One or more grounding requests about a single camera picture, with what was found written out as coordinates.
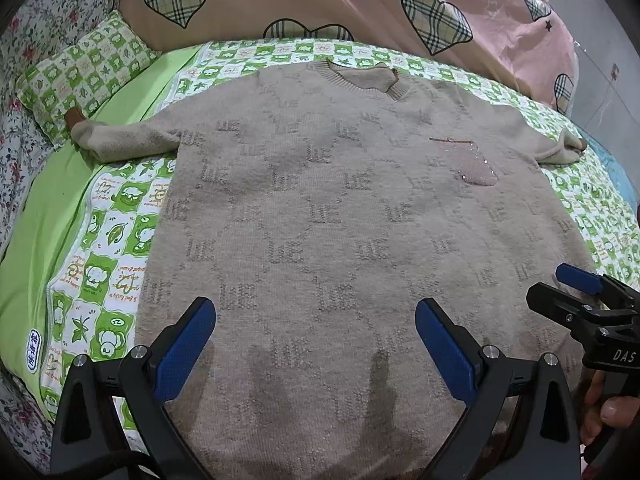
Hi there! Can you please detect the beige knit sweater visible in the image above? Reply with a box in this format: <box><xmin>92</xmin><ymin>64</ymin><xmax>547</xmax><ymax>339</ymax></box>
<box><xmin>72</xmin><ymin>61</ymin><xmax>592</xmax><ymax>479</ymax></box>

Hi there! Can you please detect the person's right hand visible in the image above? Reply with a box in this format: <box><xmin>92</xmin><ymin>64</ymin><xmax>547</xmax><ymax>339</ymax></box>
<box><xmin>579</xmin><ymin>370</ymin><xmax>639</xmax><ymax>445</ymax></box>

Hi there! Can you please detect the green white patterned bedsheet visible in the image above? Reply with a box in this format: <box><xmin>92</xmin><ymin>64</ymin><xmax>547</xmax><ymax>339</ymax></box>
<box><xmin>0</xmin><ymin>38</ymin><xmax>640</xmax><ymax>424</ymax></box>

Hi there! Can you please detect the pink quilt with plaid hearts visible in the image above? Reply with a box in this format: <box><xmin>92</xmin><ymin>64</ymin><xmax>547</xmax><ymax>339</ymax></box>
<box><xmin>119</xmin><ymin>0</ymin><xmax>579</xmax><ymax>114</ymax></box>

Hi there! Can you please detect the green checkered pillow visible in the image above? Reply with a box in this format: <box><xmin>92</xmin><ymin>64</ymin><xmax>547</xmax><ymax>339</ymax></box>
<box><xmin>16</xmin><ymin>11</ymin><xmax>160</xmax><ymax>143</ymax></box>

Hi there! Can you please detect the floral print blanket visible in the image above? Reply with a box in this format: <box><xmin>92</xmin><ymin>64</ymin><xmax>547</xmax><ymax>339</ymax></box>
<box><xmin>1</xmin><ymin>0</ymin><xmax>117</xmax><ymax>472</ymax></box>

